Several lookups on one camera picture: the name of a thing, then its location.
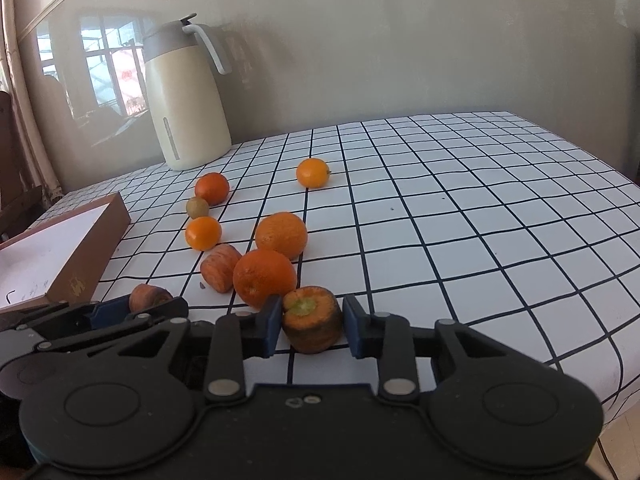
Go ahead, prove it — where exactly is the carrot end piece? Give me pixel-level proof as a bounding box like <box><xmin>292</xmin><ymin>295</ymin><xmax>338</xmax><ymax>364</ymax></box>
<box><xmin>128</xmin><ymin>284</ymin><xmax>172</xmax><ymax>313</ymax></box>

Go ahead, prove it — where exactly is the large orange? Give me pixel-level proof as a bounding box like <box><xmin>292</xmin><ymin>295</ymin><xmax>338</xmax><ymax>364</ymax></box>
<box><xmin>232</xmin><ymin>249</ymin><xmax>297</xmax><ymax>310</ymax></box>

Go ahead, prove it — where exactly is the carrot top piece with stem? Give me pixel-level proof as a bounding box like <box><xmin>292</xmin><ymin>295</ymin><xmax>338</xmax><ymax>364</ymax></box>
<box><xmin>282</xmin><ymin>286</ymin><xmax>343</xmax><ymax>354</ymax></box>

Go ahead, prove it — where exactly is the small orange front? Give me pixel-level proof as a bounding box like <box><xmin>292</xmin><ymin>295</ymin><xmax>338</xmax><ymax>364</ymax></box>
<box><xmin>184</xmin><ymin>217</ymin><xmax>222</xmax><ymax>252</ymax></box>

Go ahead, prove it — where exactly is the small brown kiwi fruit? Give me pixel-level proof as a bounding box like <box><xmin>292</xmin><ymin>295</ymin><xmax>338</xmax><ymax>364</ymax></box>
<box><xmin>186</xmin><ymin>196</ymin><xmax>209</xmax><ymax>219</ymax></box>

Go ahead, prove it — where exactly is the large orange pale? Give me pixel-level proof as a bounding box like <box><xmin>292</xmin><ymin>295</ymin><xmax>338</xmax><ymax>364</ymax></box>
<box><xmin>255</xmin><ymin>211</ymin><xmax>308</xmax><ymax>260</ymax></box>

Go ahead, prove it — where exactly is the dark red-orange tangerine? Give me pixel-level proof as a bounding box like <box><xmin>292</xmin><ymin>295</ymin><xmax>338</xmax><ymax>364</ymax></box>
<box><xmin>194</xmin><ymin>172</ymin><xmax>230</xmax><ymax>207</ymax></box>

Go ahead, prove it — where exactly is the yellow-orange tangerine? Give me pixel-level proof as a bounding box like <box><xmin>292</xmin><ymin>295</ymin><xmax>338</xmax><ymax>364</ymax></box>
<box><xmin>295</xmin><ymin>157</ymin><xmax>331</xmax><ymax>188</ymax></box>

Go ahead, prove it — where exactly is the brown shallow cardboard box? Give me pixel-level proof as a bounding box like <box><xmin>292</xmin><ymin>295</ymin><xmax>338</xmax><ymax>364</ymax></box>
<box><xmin>1</xmin><ymin>193</ymin><xmax>130</xmax><ymax>312</ymax></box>

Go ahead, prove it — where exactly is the white black grid tablecloth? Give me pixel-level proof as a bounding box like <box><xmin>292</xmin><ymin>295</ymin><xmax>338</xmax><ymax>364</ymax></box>
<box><xmin>29</xmin><ymin>110</ymin><xmax>640</xmax><ymax>426</ymax></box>

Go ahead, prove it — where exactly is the beige patterned curtain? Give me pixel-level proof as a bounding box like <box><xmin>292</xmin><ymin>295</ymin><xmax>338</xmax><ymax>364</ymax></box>
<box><xmin>1</xmin><ymin>0</ymin><xmax>63</xmax><ymax>208</ymax></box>

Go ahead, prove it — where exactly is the cream thermos jug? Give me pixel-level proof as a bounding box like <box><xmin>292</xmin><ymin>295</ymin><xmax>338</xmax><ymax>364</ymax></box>
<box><xmin>143</xmin><ymin>14</ymin><xmax>232</xmax><ymax>170</ymax></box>

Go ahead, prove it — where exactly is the dark wooden sofa frame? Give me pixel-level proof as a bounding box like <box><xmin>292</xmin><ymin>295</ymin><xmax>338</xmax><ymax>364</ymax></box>
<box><xmin>0</xmin><ymin>91</ymin><xmax>44</xmax><ymax>242</ymax></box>

